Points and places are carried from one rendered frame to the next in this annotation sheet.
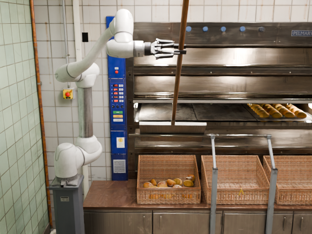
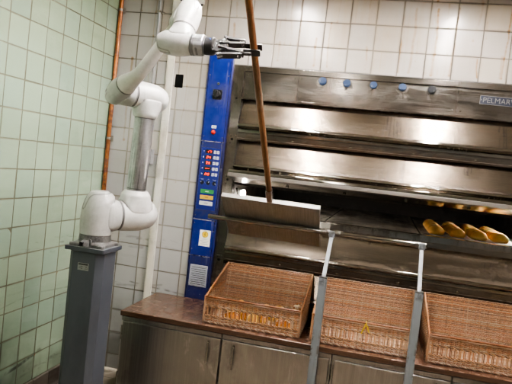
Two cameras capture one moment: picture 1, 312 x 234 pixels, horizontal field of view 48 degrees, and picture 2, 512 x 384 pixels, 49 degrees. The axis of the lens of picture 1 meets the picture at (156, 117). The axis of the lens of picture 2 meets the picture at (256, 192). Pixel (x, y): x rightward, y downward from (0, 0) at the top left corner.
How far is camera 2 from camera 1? 0.95 m
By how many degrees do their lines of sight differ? 17
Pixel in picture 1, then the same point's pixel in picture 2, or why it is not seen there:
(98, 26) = (198, 68)
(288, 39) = (474, 109)
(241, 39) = (400, 102)
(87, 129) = (138, 177)
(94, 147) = (142, 206)
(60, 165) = (86, 216)
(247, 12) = (411, 63)
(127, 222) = (183, 347)
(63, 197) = (81, 264)
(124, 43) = (178, 33)
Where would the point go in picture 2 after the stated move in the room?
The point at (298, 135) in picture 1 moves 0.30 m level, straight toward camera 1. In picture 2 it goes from (488, 267) to (475, 271)
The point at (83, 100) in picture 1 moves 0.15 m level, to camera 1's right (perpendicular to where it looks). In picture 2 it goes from (138, 134) to (165, 137)
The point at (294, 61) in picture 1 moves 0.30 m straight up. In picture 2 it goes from (481, 142) to (488, 91)
